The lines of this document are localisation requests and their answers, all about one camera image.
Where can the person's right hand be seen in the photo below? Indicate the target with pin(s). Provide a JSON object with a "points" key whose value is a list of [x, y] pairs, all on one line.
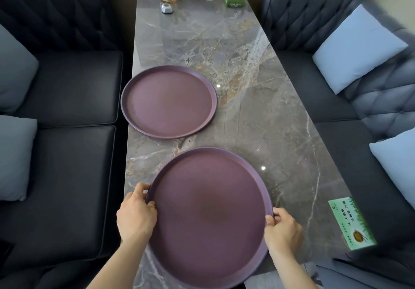
{"points": [[285, 233]]}

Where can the person's left hand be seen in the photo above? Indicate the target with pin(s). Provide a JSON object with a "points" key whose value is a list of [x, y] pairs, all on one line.
{"points": [[134, 215]]}

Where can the person's right thumb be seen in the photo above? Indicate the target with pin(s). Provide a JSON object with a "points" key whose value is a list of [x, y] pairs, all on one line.
{"points": [[269, 222]]}

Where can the person's left thumb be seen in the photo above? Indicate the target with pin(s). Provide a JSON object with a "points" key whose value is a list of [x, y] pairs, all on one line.
{"points": [[151, 205]]}

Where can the purple round tray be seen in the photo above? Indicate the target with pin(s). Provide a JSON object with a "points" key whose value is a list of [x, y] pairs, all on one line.
{"points": [[210, 214], [168, 102]]}

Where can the person's right forearm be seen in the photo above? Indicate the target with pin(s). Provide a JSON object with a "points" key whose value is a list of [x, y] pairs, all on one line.
{"points": [[291, 271]]}

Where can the person's left forearm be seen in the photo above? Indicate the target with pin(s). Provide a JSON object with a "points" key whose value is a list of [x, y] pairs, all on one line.
{"points": [[113, 266]]}

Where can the green table card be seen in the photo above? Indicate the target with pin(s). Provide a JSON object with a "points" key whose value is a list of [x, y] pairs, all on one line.
{"points": [[351, 224]]}

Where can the black leather sofa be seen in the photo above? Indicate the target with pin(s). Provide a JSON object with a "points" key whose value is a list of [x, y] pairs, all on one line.
{"points": [[71, 155]]}

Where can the dark blue tufted sofa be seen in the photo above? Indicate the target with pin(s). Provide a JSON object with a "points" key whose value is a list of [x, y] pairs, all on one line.
{"points": [[330, 129]]}

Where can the light blue cushion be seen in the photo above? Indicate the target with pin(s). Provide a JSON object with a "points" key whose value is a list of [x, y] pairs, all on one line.
{"points": [[397, 165], [356, 50]]}

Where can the grey blue cushion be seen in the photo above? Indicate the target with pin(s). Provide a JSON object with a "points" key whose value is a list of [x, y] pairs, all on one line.
{"points": [[14, 159], [14, 71]]}

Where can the white and grey call button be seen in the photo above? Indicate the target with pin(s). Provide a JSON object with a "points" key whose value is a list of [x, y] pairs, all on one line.
{"points": [[167, 8]]}

